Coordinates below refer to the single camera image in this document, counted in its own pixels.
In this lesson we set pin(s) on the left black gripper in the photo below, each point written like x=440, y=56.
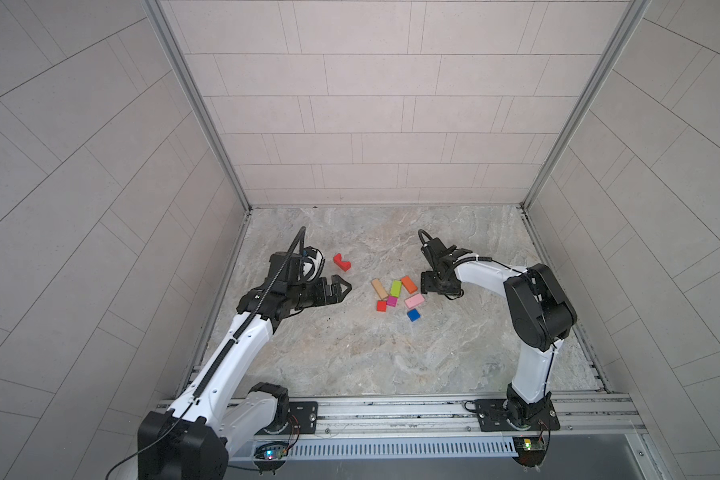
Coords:
x=320, y=296

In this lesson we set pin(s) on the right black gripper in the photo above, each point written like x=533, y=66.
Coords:
x=426, y=285

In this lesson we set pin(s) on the natural wood block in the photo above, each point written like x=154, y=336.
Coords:
x=379, y=289

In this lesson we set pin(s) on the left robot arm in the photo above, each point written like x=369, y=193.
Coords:
x=195, y=437

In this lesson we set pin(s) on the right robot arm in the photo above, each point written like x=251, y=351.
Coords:
x=541, y=314

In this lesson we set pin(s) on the red arch wood block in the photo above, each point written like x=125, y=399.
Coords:
x=341, y=263

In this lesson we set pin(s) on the orange wood block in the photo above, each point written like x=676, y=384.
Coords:
x=409, y=285

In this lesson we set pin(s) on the pink wood block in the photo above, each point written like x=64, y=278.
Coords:
x=414, y=301

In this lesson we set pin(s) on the lime green wood block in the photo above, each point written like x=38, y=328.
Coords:
x=395, y=289

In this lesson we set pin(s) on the blue wood cube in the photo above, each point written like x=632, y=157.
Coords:
x=413, y=315

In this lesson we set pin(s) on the left circuit board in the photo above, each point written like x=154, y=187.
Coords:
x=273, y=451

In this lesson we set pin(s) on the circuit board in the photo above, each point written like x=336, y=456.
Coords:
x=273, y=451
x=525, y=446

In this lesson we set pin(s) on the right circuit board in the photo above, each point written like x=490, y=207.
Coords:
x=525, y=446

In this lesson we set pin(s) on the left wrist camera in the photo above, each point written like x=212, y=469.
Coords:
x=313, y=256

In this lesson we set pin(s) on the aluminium mounting rail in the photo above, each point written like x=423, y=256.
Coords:
x=434, y=425

